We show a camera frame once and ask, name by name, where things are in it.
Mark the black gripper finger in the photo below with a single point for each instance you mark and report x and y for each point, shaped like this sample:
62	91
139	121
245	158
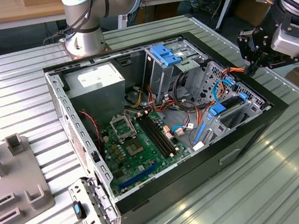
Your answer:
247	42
274	62

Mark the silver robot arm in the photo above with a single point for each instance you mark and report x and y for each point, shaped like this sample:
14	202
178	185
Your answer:
86	43

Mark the large cardboard box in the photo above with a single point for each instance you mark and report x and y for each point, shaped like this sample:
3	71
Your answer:
246	12

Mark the blue plastic drive latch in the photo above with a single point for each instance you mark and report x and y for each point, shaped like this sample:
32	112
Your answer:
166	56

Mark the grey optical drive cage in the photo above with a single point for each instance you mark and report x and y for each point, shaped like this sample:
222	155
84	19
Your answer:
162	80

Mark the black RAM slot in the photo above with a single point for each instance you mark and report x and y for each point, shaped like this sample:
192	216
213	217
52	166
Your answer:
151	135
161	133
154	134
158	134

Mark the black open PC case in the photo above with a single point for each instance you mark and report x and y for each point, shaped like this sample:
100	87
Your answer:
200	171

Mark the green motherboard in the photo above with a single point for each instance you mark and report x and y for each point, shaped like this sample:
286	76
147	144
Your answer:
152	160

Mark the silver power supply unit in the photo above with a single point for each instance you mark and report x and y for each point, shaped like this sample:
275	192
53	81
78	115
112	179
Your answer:
95	96

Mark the blue expansion slot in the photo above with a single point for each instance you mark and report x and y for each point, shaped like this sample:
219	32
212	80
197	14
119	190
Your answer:
138	176

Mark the grey parts rack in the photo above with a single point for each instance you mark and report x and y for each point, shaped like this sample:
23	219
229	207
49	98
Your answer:
17	172

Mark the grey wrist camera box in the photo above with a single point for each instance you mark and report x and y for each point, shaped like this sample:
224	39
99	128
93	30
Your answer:
288	43

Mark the silver hinged slot bracket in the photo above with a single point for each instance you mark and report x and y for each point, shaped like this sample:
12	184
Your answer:
78	191

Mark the black blue bracket latch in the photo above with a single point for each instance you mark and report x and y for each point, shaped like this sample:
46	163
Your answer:
77	209

